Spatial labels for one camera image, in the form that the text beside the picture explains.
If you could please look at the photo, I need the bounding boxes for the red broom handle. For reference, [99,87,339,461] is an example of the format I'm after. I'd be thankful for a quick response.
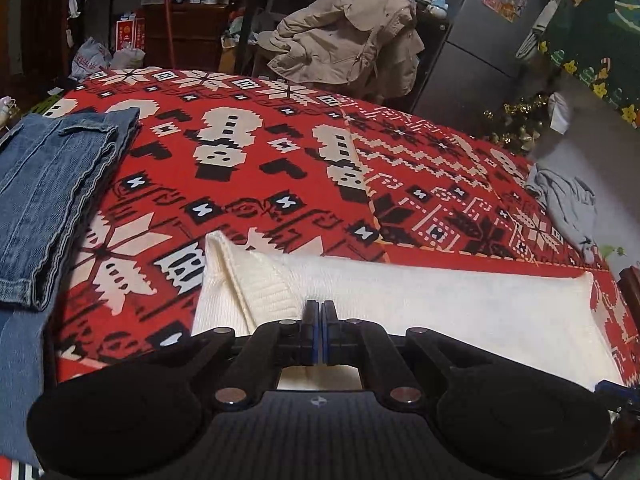
[160,0,178,68]

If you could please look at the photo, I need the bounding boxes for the white hanging cloth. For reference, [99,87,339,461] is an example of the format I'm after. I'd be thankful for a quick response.
[547,91,571,133]

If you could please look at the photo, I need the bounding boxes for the blue jeans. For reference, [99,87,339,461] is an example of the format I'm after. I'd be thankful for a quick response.
[0,107,142,466]

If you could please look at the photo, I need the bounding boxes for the red patterned blanket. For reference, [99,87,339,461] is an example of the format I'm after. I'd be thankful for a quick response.
[30,65,640,386]

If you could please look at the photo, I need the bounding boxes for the small green plant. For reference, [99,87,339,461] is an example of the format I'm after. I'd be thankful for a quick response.
[595,242,628,266]

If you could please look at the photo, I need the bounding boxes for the grey sweater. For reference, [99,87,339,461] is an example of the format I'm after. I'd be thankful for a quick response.
[525,162,598,263]

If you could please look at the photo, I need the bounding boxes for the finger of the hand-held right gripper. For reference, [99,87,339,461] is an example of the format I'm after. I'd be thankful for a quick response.
[594,379,640,413]

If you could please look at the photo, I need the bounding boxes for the small Christmas tree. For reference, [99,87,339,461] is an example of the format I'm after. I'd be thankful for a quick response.
[482,92,551,156]

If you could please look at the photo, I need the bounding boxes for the green Christmas wall banner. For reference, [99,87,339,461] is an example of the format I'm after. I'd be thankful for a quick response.
[537,0,640,128]

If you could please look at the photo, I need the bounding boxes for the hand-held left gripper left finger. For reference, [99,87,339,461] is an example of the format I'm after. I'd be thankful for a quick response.
[137,301,319,408]

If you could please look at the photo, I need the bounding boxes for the white tied curtain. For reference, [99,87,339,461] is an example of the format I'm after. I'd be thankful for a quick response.
[515,0,581,61]

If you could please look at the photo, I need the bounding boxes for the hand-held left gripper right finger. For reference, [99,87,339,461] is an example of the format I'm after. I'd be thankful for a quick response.
[321,301,501,406]

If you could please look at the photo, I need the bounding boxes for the white knit vest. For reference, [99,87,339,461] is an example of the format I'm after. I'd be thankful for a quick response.
[191,230,623,393]

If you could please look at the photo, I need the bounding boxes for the white printed plastic bag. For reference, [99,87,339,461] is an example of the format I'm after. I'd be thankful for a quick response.
[70,37,146,81]

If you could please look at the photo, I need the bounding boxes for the red paper box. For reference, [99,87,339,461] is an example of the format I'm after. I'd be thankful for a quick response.
[114,15,147,53]

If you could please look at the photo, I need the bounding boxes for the grey refrigerator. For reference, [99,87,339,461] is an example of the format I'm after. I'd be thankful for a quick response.
[410,0,556,121]

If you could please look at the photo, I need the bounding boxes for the wooden drawer cabinet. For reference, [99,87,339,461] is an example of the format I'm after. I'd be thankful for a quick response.
[142,2,233,71]

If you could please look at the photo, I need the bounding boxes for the beige jacket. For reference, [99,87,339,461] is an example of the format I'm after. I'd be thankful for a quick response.
[266,0,426,98]

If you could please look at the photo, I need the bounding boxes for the wooden nightstand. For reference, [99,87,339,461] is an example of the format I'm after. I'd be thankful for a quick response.
[617,265,640,311]

